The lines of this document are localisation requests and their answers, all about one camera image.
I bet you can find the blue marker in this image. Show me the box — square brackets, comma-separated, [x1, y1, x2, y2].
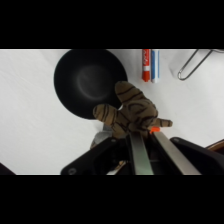
[150, 49, 161, 84]

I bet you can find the red marker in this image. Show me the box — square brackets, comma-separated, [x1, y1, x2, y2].
[141, 49, 152, 83]

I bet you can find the grey cube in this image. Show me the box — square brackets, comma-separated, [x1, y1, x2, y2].
[90, 123, 116, 149]

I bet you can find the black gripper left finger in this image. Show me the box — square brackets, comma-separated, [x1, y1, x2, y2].
[127, 131, 155, 175]

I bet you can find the striped tiger plush toy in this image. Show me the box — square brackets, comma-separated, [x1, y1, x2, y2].
[92, 80, 174, 139]

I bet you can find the black bowl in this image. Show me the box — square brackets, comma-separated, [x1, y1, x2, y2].
[53, 49, 129, 120]

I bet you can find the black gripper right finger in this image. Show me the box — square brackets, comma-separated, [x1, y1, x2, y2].
[151, 130, 203, 175]

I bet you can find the orange cube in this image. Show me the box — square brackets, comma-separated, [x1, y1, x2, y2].
[149, 126, 162, 135]

